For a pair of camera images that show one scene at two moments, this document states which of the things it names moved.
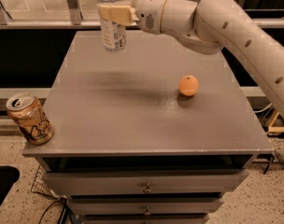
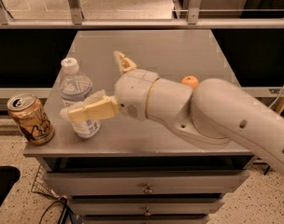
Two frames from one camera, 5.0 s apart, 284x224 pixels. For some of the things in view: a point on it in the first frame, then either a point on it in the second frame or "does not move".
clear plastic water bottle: x=114 y=35 → x=76 y=86
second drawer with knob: x=147 y=206 does not move
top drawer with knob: x=128 y=182 does not move
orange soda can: x=30 y=119 does not move
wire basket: x=41 y=185 does not move
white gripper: x=149 y=11 → x=133 y=92
